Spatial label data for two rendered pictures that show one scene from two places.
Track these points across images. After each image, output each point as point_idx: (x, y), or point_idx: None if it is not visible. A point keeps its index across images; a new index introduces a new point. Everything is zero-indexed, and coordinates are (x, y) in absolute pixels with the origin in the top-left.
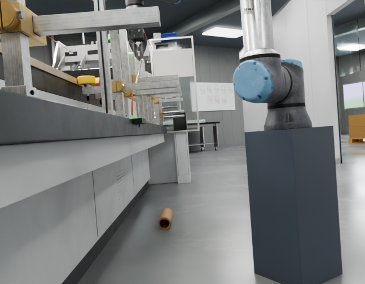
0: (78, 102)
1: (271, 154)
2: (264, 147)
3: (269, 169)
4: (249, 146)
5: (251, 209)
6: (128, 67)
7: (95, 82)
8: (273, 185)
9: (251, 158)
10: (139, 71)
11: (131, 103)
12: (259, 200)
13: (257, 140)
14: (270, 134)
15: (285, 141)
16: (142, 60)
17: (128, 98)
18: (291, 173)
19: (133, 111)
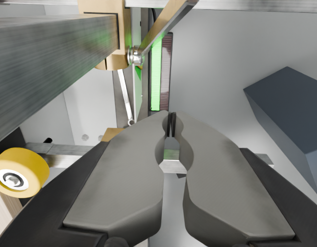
0: (28, 137)
1: (300, 164)
2: (302, 163)
3: (290, 152)
4: (296, 148)
5: (263, 111)
6: (87, 55)
7: (46, 166)
8: (283, 146)
9: (289, 141)
10: (158, 41)
11: (136, 72)
12: (270, 123)
13: (304, 161)
14: (312, 179)
15: (312, 185)
16: (196, 3)
17: (135, 109)
18: (295, 167)
19: (138, 34)
